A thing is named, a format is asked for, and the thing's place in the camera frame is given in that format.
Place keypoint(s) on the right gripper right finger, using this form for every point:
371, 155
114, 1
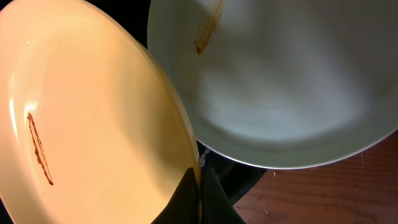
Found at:
216, 208

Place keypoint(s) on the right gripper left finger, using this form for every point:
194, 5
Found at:
183, 205

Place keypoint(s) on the yellow plate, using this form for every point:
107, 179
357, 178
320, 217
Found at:
93, 124

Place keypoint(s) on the light blue plate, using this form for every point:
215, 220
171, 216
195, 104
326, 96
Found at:
286, 84

